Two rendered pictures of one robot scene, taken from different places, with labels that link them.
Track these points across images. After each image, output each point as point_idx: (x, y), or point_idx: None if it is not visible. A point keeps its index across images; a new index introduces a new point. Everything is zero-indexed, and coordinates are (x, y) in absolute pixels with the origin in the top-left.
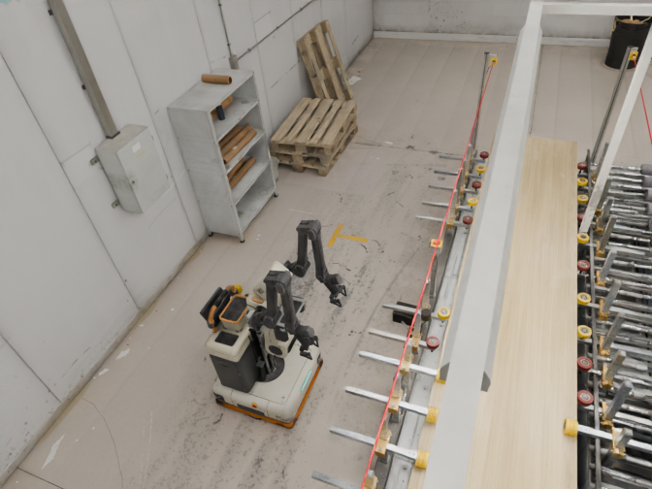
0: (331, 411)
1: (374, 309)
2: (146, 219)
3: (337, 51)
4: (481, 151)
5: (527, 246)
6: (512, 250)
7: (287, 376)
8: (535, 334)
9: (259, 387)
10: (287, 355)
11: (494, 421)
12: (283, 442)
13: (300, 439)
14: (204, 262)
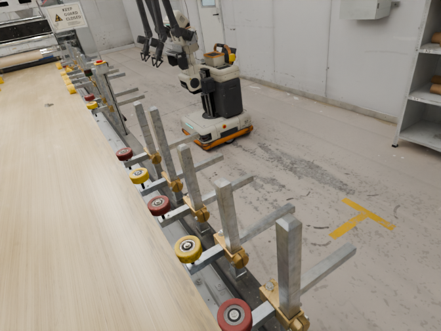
0: (176, 149)
1: None
2: (367, 43)
3: None
4: (250, 314)
5: (23, 170)
6: (43, 157)
7: (197, 118)
8: (10, 127)
9: (204, 110)
10: (210, 120)
11: (35, 99)
12: (183, 132)
13: (178, 137)
14: (371, 125)
